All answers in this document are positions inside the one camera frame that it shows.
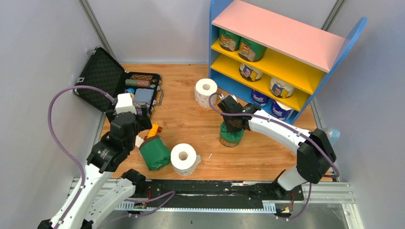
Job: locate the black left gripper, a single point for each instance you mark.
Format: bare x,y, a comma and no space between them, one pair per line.
145,122

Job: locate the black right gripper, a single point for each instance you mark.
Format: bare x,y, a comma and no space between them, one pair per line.
233,130

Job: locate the green roll brown band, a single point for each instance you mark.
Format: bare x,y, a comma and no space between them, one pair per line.
229,139

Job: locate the blue Tempo tissue pack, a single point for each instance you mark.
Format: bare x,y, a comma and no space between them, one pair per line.
259,98

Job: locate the white paper towel roll front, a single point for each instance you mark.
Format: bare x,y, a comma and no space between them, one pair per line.
184,159

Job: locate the cream roll blue picture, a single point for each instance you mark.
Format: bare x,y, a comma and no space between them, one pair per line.
250,73

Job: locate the cream roll brown band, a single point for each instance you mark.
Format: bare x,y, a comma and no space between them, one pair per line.
280,88

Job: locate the plain green roll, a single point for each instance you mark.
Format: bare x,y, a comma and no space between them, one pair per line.
228,40

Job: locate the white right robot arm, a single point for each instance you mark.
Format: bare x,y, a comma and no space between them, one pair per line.
313,149

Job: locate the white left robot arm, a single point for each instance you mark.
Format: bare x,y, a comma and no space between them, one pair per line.
81,211

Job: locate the blue shelf with coloured boards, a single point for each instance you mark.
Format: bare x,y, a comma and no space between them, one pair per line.
298,54

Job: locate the white toy brick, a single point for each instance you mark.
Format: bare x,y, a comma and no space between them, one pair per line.
138,141

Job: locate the blue playing card deck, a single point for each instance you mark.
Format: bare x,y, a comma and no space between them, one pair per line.
143,95

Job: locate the blue small blind button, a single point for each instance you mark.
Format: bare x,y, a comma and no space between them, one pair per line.
130,90

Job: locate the plain white paper towel roll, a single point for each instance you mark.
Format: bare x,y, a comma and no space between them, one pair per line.
203,89

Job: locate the black poker chip case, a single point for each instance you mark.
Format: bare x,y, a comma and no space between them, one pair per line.
104,72

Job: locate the clear plastic bag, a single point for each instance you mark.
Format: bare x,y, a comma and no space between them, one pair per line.
333,135

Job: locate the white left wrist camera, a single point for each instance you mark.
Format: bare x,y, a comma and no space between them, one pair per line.
125,103

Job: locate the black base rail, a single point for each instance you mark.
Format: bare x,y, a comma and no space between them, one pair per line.
215,194

